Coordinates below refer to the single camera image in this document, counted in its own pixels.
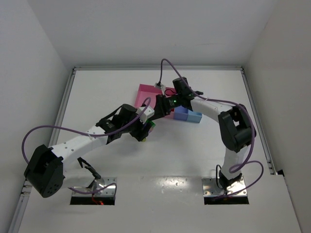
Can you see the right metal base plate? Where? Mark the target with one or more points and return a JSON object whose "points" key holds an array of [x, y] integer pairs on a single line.
{"points": [[210, 188]]}

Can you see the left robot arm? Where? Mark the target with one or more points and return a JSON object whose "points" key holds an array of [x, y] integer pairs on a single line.
{"points": [[62, 165]]}

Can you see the green lego brick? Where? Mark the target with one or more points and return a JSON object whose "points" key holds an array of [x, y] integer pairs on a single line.
{"points": [[152, 124]]}

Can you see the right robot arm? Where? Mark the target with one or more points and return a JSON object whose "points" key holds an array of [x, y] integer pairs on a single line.
{"points": [[236, 128]]}

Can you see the metal base plate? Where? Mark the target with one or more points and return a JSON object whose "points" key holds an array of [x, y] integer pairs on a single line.
{"points": [[106, 187], [210, 188]]}

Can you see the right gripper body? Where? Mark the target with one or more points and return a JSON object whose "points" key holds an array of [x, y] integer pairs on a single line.
{"points": [[158, 109]]}

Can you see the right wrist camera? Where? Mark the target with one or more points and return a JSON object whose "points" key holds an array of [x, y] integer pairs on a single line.
{"points": [[160, 87]]}

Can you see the pink small container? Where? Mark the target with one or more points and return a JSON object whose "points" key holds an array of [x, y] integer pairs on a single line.
{"points": [[169, 92]]}

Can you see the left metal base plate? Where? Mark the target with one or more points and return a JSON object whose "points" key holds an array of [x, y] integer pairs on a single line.
{"points": [[106, 187]]}

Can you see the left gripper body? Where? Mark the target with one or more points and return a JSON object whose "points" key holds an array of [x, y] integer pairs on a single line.
{"points": [[139, 132]]}

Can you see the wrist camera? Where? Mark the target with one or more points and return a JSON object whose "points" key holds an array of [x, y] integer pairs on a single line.
{"points": [[160, 87], [145, 113]]}

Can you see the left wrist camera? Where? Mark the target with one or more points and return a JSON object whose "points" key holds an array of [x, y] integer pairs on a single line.
{"points": [[145, 113]]}

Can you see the pink large container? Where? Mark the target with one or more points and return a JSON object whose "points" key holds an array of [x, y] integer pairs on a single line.
{"points": [[145, 91]]}

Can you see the light blue container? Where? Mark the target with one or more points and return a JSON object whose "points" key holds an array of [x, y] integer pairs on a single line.
{"points": [[194, 117]]}

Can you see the dark blue container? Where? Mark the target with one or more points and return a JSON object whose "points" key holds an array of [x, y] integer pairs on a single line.
{"points": [[181, 113]]}

